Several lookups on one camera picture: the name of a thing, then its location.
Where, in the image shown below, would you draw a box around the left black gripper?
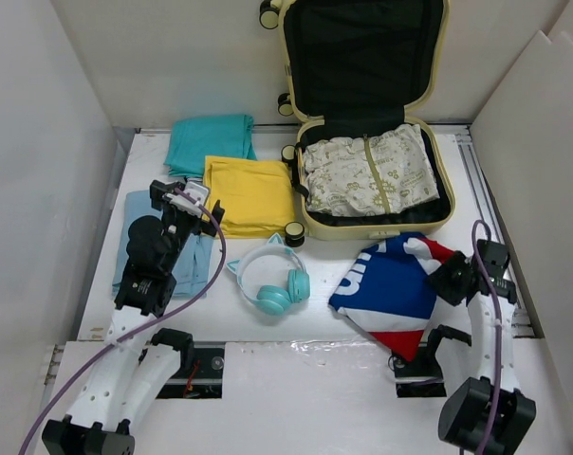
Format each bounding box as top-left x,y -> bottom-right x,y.
153,181 -> 222,272

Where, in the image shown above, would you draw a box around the light blue shirt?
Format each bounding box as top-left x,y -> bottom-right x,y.
112,191 -> 213,299

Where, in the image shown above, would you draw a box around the red white blue shirt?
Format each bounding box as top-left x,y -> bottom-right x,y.
328,232 -> 454,361

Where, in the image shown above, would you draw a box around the cream printed zip pouch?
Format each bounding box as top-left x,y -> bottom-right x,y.
303,124 -> 439,218

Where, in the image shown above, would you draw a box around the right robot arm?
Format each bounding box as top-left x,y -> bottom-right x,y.
421,239 -> 536,454

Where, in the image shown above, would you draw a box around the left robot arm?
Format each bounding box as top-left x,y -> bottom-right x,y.
41,180 -> 225,454

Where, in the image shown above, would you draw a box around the teal folded cloth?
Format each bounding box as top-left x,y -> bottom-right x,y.
164,114 -> 257,177

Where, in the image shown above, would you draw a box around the yellow folded cloth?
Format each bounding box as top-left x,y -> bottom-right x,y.
203,155 -> 296,239

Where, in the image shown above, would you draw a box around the teal cat-ear headphones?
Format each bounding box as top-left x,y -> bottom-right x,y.
226,233 -> 311,317

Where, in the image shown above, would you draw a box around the yellow open suitcase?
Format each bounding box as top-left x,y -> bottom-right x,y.
259,1 -> 455,241

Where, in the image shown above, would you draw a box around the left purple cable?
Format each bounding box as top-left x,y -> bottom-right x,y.
18,187 -> 229,455

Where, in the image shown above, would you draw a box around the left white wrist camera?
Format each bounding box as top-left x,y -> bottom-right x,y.
164,181 -> 210,217

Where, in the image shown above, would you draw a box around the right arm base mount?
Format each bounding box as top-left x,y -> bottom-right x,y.
388,346 -> 446,398

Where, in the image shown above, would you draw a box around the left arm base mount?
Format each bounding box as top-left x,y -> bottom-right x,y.
157,344 -> 225,400

